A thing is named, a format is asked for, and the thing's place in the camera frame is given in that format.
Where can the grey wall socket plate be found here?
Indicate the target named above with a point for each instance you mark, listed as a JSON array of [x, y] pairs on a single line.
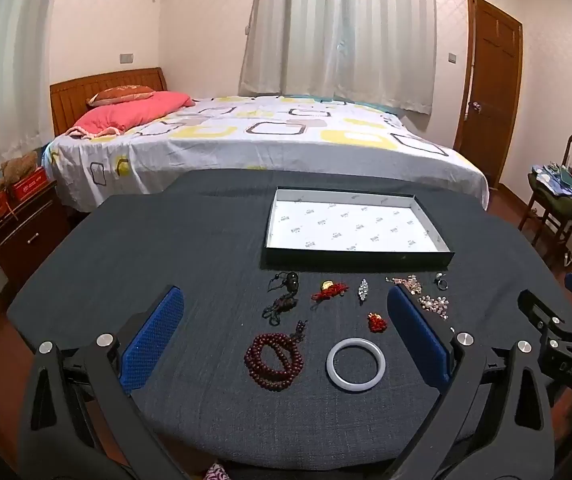
[[126, 58]]

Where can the dark tassel pendant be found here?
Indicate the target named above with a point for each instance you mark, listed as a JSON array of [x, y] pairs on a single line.
[[283, 305]]

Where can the red patterned pillow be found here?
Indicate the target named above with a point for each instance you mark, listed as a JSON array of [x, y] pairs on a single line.
[[120, 95]]

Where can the silver rhinestone brooch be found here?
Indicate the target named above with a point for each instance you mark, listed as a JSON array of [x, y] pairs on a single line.
[[363, 290]]

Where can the black bead pendant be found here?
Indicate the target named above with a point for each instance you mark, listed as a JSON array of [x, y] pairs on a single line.
[[292, 280]]

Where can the pink pillow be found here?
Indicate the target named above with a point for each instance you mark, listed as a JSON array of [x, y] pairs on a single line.
[[130, 112]]

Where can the patterned clothing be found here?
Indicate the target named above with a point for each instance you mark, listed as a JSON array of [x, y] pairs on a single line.
[[214, 474]]

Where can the white jade bangle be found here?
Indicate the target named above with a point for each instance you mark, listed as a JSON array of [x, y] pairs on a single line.
[[330, 364]]

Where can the dark grey tablecloth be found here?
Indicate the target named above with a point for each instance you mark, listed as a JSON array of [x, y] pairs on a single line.
[[190, 260]]

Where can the pile of clothes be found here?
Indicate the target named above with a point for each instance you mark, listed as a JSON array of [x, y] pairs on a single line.
[[553, 190]]

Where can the white sheer curtain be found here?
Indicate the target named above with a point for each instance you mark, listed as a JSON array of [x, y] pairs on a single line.
[[5, 85]]

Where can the bed with patterned sheet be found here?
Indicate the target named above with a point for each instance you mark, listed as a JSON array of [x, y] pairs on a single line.
[[291, 150]]

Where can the wooden headboard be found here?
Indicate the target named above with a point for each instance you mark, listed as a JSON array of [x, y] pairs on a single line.
[[75, 100]]

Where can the red and gold knot charm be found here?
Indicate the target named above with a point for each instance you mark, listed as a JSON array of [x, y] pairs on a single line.
[[333, 291]]

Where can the white pleated curtain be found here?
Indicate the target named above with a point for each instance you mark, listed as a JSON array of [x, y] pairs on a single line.
[[341, 35]]

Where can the brown wooden door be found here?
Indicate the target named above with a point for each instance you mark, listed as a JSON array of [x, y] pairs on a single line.
[[493, 100]]

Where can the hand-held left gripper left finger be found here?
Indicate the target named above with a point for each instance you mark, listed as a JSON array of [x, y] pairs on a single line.
[[153, 340]]

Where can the brown teddy bear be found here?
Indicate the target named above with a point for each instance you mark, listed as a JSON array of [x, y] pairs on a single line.
[[15, 167]]

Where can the red gift box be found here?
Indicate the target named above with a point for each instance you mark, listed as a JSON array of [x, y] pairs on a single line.
[[28, 187]]

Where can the dark green tray box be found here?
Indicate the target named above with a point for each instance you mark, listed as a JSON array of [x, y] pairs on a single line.
[[346, 225]]

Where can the small dark bead charm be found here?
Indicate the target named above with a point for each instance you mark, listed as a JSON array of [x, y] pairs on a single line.
[[300, 330]]

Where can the small red knot charm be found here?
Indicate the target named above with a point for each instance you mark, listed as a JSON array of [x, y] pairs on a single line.
[[377, 323]]

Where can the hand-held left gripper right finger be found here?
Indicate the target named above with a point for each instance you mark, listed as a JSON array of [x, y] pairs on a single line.
[[416, 335]]

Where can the small wall switch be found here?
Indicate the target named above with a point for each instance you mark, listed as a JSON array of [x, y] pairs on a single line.
[[452, 58]]

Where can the dark wooden nightstand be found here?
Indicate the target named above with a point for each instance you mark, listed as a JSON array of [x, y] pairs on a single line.
[[30, 240]]

